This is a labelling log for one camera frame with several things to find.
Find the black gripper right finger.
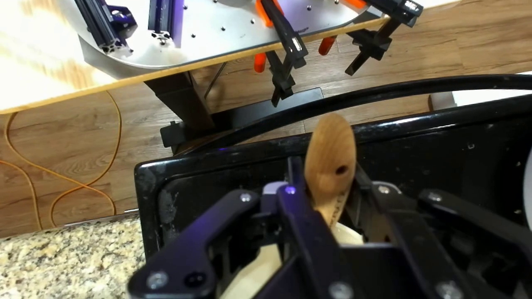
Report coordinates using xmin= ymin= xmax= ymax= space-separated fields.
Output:
xmin=353 ymin=164 xmax=532 ymax=299

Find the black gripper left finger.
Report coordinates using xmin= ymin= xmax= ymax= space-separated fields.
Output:
xmin=128 ymin=182 xmax=341 ymax=299

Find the wooden cooking spoon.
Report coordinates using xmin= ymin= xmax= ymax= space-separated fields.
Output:
xmin=303 ymin=113 xmax=360 ymax=229

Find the black electric stove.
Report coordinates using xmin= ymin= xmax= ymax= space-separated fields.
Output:
xmin=133 ymin=93 xmax=532 ymax=299

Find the black table leg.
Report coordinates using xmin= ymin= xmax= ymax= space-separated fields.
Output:
xmin=145 ymin=71 xmax=325 ymax=149

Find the black orange bar clamp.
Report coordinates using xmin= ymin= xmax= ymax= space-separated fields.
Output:
xmin=253 ymin=0 xmax=310 ymax=108
xmin=318 ymin=0 xmax=426 ymax=78

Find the light wooden table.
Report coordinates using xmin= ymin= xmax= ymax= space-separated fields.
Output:
xmin=0 ymin=0 xmax=463 ymax=116

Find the aluminium base plate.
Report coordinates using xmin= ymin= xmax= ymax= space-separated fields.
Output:
xmin=57 ymin=0 xmax=384 ymax=81

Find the dark aluminium extrusion post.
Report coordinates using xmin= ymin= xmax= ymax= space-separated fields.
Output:
xmin=147 ymin=0 xmax=187 ymax=49
xmin=74 ymin=0 xmax=138 ymax=54

